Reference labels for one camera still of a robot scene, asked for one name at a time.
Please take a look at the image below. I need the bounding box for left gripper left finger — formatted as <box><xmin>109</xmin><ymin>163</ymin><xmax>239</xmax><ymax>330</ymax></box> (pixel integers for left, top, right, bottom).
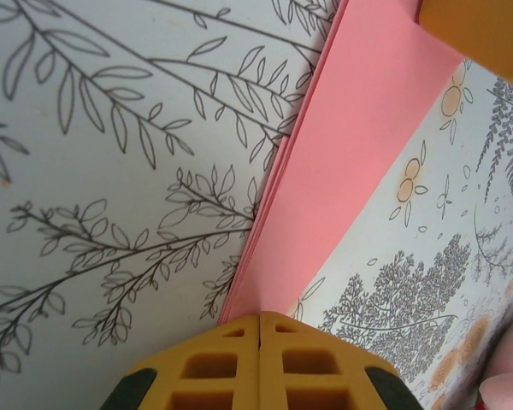
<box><xmin>102</xmin><ymin>313</ymin><xmax>262</xmax><ymax>410</ymax></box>

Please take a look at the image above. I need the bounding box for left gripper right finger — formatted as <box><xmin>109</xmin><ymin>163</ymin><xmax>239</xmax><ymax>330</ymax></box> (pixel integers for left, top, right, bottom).
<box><xmin>260</xmin><ymin>311</ymin><xmax>420</xmax><ymax>410</ymax></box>

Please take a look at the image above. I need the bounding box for floral patterned table mat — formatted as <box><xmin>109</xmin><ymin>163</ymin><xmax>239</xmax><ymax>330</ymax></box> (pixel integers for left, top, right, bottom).
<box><xmin>0</xmin><ymin>0</ymin><xmax>513</xmax><ymax>410</ymax></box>

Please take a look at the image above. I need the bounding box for pink doll red dotted dress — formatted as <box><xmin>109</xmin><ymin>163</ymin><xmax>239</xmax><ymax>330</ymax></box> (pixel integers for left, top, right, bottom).
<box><xmin>478</xmin><ymin>298</ymin><xmax>513</xmax><ymax>410</ymax></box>

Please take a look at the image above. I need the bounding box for pink cloth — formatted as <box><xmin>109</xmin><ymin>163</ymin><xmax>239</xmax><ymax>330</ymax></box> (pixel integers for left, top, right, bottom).
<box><xmin>216</xmin><ymin>0</ymin><xmax>465</xmax><ymax>328</ymax></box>

